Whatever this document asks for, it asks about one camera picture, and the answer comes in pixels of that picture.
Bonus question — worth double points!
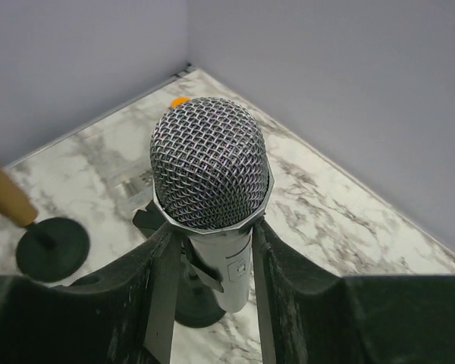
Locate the orange round cap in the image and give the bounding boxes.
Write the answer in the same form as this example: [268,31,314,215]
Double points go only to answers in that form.
[170,96,190,108]

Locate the silver mesh-head microphone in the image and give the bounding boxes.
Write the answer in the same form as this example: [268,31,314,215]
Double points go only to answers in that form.
[149,97,274,312]

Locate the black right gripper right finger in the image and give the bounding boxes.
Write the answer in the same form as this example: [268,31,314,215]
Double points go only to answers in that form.
[253,221,455,363]

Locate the black round-base microphone stand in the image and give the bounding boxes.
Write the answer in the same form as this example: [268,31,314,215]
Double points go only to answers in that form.
[133,200,225,328]

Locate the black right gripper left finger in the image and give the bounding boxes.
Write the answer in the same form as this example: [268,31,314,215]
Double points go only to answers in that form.
[0,226,181,363]

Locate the black stand holding gold microphone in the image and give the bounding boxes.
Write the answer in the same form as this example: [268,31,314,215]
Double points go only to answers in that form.
[15,217,90,283]

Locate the gold microphone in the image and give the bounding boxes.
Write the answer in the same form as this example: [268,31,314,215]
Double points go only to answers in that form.
[0,167,38,228]

